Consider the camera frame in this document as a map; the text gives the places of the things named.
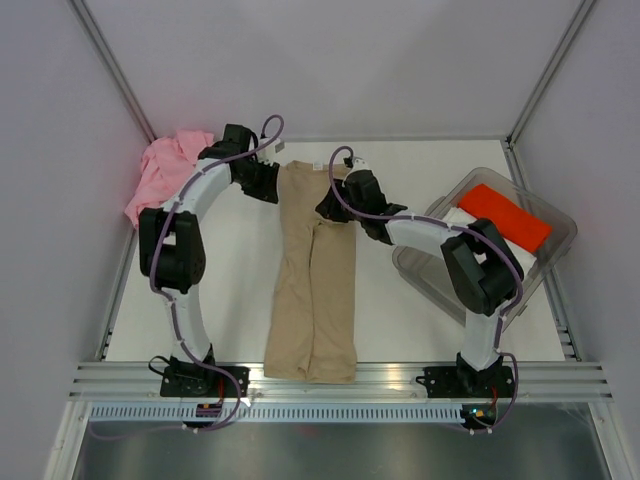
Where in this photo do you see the right aluminium frame post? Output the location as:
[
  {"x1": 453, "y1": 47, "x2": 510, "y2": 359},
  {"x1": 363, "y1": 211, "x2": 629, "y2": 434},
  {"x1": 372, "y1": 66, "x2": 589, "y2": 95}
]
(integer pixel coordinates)
[{"x1": 503, "y1": 0, "x2": 598, "y2": 150}]

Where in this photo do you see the rolled orange t shirt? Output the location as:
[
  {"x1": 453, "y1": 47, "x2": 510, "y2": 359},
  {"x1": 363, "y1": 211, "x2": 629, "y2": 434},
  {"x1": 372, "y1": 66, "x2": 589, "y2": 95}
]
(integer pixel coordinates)
[{"x1": 457, "y1": 184, "x2": 553, "y2": 254}]

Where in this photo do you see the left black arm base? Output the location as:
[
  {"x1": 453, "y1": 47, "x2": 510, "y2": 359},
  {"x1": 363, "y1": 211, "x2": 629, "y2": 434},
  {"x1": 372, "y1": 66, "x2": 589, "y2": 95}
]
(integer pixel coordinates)
[{"x1": 147, "y1": 355, "x2": 250, "y2": 400}]

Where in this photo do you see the purple cable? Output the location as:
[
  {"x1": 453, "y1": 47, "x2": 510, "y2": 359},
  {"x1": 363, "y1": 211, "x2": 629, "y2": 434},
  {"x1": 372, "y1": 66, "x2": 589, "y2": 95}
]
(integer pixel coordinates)
[
  {"x1": 89, "y1": 114, "x2": 289, "y2": 441},
  {"x1": 328, "y1": 146, "x2": 526, "y2": 436}
]

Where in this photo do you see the white t shirt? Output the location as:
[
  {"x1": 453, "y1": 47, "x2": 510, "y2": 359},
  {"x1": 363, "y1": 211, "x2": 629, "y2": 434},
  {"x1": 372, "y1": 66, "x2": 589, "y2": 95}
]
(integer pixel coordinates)
[{"x1": 443, "y1": 207, "x2": 536, "y2": 276}]

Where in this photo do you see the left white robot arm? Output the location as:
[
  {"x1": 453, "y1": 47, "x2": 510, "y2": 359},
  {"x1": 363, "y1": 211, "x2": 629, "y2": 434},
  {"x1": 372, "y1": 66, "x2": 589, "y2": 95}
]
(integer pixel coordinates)
[{"x1": 138, "y1": 114, "x2": 284, "y2": 396}]

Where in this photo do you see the beige t shirt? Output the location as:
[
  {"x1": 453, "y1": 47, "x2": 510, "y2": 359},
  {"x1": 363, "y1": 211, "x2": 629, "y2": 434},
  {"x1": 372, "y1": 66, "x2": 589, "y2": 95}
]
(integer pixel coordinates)
[{"x1": 264, "y1": 161, "x2": 357, "y2": 384}]

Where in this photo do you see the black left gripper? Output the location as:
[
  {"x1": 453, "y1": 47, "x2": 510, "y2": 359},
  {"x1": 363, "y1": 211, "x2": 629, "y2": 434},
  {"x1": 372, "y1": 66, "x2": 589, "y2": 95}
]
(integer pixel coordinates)
[{"x1": 235, "y1": 158, "x2": 280, "y2": 206}]

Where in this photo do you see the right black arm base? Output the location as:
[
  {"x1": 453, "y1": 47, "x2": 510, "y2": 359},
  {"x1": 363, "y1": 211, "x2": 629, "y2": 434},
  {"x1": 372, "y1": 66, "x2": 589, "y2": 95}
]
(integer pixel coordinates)
[{"x1": 415, "y1": 366, "x2": 516, "y2": 400}]

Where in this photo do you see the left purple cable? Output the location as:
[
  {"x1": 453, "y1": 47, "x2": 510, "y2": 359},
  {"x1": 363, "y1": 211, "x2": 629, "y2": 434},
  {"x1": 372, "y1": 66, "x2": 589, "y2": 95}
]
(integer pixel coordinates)
[{"x1": 89, "y1": 114, "x2": 289, "y2": 441}]

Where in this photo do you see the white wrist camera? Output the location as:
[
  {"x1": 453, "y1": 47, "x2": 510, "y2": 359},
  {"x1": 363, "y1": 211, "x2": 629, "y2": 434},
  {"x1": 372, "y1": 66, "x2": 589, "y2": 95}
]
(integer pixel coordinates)
[
  {"x1": 343, "y1": 156, "x2": 371, "y2": 174},
  {"x1": 256, "y1": 138, "x2": 285, "y2": 165}
]

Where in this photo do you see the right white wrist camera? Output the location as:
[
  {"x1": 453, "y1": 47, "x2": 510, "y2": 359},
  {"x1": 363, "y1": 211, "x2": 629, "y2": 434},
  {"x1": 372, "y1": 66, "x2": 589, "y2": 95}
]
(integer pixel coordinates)
[{"x1": 343, "y1": 156, "x2": 371, "y2": 174}]

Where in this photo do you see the white slotted cable duct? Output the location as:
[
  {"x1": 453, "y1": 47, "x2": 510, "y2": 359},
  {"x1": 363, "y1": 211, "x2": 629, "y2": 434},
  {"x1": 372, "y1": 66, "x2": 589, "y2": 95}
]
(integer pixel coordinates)
[{"x1": 89, "y1": 402, "x2": 463, "y2": 424}]

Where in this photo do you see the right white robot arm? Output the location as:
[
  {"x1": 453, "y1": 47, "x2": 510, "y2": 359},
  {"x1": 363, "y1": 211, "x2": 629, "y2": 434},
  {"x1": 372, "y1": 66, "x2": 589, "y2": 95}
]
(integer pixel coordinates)
[{"x1": 316, "y1": 169, "x2": 524, "y2": 395}]

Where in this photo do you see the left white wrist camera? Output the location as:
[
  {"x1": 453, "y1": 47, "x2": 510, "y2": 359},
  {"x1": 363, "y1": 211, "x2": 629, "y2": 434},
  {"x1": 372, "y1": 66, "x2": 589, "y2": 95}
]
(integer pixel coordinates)
[{"x1": 256, "y1": 138, "x2": 285, "y2": 165}]

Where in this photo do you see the pink crumpled t shirt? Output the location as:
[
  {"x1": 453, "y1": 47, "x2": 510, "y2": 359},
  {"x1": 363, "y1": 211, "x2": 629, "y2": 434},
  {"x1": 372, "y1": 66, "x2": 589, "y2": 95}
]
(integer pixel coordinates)
[{"x1": 124, "y1": 130, "x2": 215, "y2": 229}]

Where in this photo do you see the aluminium front rail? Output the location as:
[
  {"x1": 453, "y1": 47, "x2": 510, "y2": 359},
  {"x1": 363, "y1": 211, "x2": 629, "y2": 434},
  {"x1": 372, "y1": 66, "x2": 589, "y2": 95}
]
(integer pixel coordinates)
[{"x1": 68, "y1": 361, "x2": 613, "y2": 403}]

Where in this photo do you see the clear grey plastic bin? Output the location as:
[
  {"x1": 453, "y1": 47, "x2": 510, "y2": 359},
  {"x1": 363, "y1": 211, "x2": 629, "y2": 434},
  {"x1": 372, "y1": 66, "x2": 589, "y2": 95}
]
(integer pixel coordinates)
[{"x1": 392, "y1": 167, "x2": 577, "y2": 328}]

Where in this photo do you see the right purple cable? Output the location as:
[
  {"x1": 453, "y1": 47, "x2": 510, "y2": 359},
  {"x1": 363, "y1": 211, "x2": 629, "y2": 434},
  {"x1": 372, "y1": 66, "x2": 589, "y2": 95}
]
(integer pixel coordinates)
[{"x1": 328, "y1": 146, "x2": 526, "y2": 436}]

